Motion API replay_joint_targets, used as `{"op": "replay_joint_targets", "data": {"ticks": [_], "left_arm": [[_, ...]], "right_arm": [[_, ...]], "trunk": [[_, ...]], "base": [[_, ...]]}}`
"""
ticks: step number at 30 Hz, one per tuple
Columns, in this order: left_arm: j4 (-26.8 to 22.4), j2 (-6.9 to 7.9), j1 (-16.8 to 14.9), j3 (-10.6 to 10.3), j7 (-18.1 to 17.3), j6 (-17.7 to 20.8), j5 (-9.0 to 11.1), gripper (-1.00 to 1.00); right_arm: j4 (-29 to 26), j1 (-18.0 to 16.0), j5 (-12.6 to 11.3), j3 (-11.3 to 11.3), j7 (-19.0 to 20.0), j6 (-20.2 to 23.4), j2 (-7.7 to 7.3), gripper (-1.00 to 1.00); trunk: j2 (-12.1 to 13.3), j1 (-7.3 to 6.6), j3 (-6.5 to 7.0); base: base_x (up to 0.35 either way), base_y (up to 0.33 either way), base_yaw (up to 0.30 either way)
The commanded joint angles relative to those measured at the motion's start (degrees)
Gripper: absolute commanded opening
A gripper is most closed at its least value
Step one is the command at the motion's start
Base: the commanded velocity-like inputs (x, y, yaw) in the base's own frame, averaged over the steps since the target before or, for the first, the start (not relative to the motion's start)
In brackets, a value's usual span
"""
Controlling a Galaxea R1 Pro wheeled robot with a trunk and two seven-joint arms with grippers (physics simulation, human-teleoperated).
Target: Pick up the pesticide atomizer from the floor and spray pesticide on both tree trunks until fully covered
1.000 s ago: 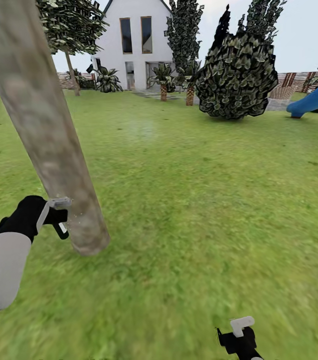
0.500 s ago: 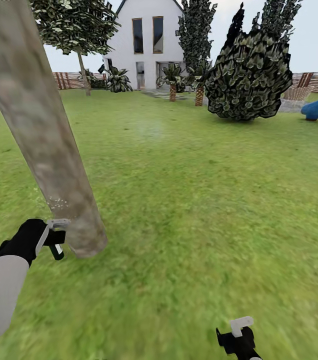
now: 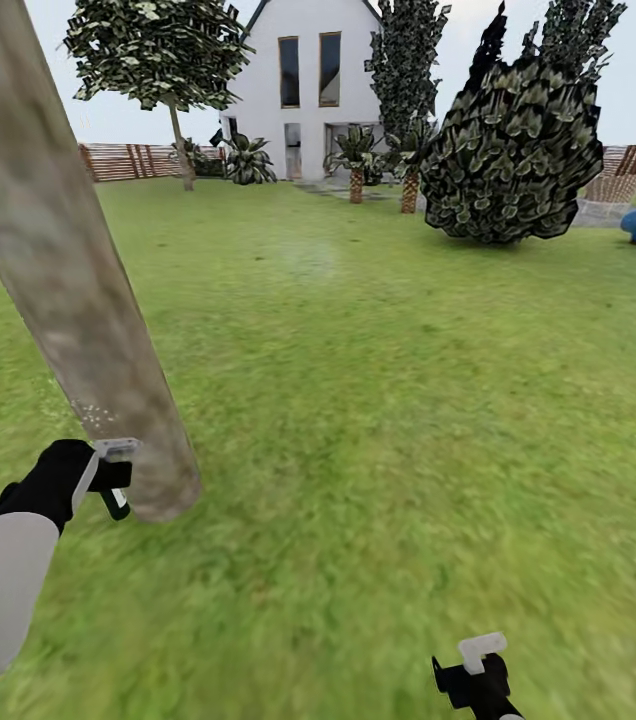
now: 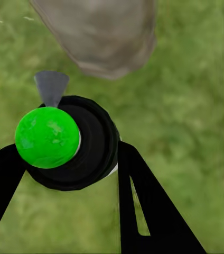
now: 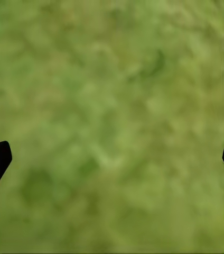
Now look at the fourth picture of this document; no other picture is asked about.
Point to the tree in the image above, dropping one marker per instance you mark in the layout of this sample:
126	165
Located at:
107	39

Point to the pesticide atomizer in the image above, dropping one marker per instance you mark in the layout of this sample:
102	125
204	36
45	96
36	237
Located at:
69	142

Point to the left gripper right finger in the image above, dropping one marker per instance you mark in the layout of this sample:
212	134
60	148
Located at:
170	234

